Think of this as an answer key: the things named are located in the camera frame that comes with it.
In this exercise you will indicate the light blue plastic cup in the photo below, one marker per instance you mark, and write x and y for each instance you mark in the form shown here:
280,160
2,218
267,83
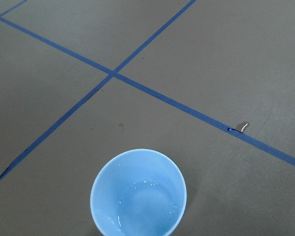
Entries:
140,192

